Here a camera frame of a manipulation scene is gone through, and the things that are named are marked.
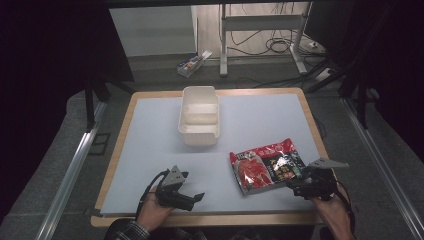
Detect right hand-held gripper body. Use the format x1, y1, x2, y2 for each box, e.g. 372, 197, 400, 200
291, 157, 350, 202

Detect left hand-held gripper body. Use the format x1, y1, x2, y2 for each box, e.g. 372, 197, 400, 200
155, 165, 196, 212

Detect red snack packet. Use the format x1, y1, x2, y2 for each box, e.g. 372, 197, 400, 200
228, 137, 308, 196

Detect white plastic container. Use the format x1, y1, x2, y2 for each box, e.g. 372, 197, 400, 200
177, 85, 222, 147

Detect person's left hand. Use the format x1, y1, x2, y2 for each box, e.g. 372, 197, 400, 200
136, 185, 176, 232

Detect person's right hand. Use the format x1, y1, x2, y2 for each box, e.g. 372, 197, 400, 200
309, 184, 356, 240

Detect pale blue table mat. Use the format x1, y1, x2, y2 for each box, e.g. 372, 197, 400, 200
99, 93, 322, 217

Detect black tripod stand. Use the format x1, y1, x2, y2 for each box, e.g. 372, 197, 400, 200
83, 74, 136, 134
304, 56, 381, 130

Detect white power strip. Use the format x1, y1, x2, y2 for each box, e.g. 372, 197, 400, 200
314, 67, 335, 83

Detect small printed cardboard box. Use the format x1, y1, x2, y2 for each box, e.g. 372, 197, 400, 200
176, 49, 214, 79

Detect black curtain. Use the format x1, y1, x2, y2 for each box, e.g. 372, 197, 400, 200
304, 0, 424, 164
0, 0, 135, 224

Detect white cabinet panel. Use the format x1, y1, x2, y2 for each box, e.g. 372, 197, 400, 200
109, 5, 199, 58

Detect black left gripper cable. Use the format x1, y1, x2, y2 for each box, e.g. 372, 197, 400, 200
134, 169, 172, 219

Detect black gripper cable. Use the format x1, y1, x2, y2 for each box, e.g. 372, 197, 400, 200
134, 169, 172, 219
334, 179, 357, 236

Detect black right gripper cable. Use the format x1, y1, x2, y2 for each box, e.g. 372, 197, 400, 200
334, 179, 357, 236

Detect aluminium floor rail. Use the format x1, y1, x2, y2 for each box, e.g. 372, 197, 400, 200
340, 97, 424, 240
34, 100, 108, 240

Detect black floor cables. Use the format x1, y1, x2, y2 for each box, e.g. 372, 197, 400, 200
228, 2, 329, 58

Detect white metal stand frame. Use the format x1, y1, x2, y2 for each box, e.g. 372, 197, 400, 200
218, 2, 314, 78

